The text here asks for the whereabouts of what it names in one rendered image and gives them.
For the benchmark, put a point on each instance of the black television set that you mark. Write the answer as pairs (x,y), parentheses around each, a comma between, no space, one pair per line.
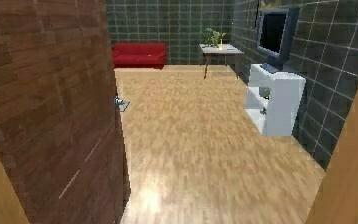
(274,35)

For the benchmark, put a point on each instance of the white television stand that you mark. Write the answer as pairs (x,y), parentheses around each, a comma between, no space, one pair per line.
(280,100)

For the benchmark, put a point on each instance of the red sofa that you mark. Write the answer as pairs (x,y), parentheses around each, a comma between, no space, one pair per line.
(139,55)

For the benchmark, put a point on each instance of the small dark object on shelf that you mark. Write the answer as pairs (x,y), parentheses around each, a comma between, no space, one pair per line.
(264,92)

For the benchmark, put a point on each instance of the green house plant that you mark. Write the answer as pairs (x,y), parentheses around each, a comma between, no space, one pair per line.
(212,36)

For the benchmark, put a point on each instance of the brown wooden room door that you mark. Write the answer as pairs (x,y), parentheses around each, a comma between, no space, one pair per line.
(53,100)

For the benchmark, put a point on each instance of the grey side table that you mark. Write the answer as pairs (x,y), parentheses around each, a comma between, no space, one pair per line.
(220,51)

